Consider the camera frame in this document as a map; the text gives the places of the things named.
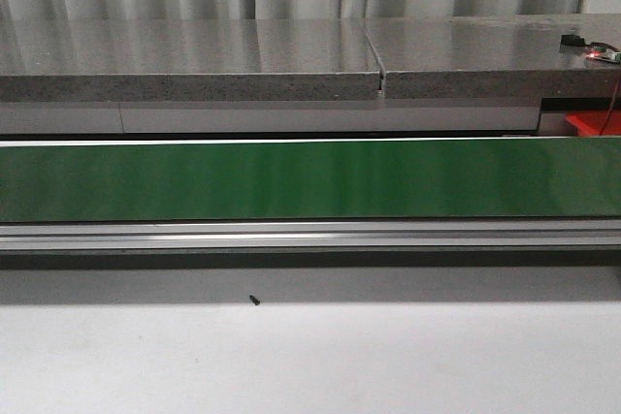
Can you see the grey stone slab left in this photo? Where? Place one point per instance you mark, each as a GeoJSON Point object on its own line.
{"type": "Point", "coordinates": [159, 60]}

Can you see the grey stone slab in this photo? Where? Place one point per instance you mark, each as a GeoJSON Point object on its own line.
{"type": "Point", "coordinates": [159, 60]}
{"type": "Point", "coordinates": [498, 56]}

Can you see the green conveyor belt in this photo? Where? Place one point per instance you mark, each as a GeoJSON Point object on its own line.
{"type": "Point", "coordinates": [541, 177]}

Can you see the grey stone slab right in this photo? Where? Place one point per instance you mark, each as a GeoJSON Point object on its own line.
{"type": "Point", "coordinates": [498, 56]}

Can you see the red plastic bin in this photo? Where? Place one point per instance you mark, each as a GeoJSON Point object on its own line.
{"type": "Point", "coordinates": [595, 123]}

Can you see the black sensor module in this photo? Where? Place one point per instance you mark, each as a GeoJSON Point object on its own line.
{"type": "Point", "coordinates": [572, 40]}

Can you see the green circuit board red LED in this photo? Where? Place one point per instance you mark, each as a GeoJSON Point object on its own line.
{"type": "Point", "coordinates": [605, 54]}

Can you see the aluminium conveyor front rail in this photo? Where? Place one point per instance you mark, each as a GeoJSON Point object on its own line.
{"type": "Point", "coordinates": [330, 235]}

